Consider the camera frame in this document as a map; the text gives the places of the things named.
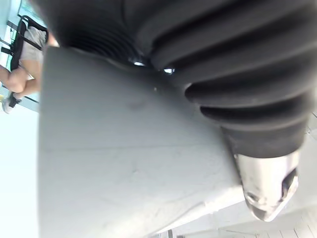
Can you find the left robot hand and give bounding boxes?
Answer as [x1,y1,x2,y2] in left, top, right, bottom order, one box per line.
[29,0,317,222]

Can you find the black strap frame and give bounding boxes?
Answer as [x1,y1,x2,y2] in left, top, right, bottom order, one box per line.
[0,15,49,73]

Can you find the person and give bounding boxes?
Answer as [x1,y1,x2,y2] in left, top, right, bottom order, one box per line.
[0,26,60,115]

